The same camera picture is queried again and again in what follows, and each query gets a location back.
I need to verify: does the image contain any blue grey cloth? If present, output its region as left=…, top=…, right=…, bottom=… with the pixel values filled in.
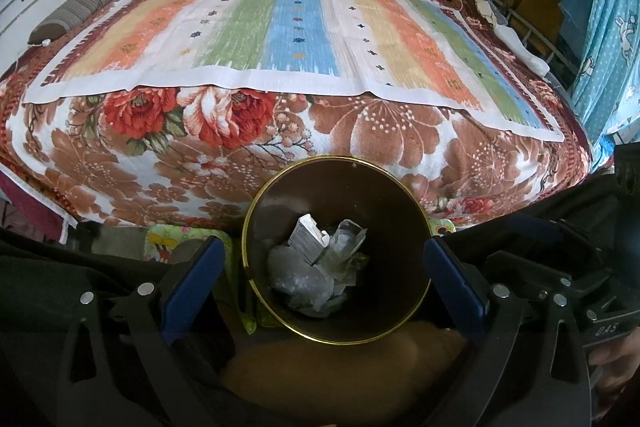
left=557, top=0, right=601, bottom=58

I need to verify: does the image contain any person's right hand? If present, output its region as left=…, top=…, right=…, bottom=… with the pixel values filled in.
left=590, top=332, right=640, bottom=388

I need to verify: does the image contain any white cloth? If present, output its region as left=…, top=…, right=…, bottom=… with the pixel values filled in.
left=475, top=0, right=551, bottom=75

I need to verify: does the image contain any clear plastic wrapper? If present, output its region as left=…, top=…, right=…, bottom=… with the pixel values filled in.
left=327, top=219, right=371, bottom=278

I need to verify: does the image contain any dark bin with gold rim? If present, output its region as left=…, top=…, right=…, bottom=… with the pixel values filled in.
left=241, top=155, right=432, bottom=347

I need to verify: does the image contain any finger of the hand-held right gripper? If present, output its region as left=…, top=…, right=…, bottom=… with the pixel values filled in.
left=506, top=212, right=617, bottom=259
left=482, top=253, right=604, bottom=309

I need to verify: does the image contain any green and white carton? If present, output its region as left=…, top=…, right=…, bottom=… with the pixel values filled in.
left=289, top=215, right=331, bottom=265

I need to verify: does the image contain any striped pastel mat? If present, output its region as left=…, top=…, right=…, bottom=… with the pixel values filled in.
left=22, top=0, right=566, bottom=142

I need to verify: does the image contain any light blue printed curtain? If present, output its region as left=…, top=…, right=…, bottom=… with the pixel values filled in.
left=570, top=0, right=640, bottom=148

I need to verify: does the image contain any grey ribbed pillow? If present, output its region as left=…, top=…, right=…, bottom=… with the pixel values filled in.
left=27, top=0, right=128, bottom=46

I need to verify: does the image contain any tan cloth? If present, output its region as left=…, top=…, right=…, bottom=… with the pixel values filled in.
left=220, top=321, right=468, bottom=427

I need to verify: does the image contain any metal wire rack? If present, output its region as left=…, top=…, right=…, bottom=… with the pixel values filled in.
left=487, top=0, right=581, bottom=78

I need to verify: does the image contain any white tissue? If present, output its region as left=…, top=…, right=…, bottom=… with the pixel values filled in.
left=300, top=277, right=361, bottom=318

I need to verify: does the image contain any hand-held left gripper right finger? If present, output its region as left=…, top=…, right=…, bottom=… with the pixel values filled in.
left=423, top=236, right=592, bottom=427

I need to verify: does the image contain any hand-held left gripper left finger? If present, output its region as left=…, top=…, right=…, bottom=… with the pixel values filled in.
left=57, top=236, right=227, bottom=427

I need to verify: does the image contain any brown floral blanket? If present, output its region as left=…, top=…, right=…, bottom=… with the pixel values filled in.
left=0, top=0, right=616, bottom=230

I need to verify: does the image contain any clear plastic bag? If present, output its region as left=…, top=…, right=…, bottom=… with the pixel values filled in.
left=266, top=244, right=326, bottom=303

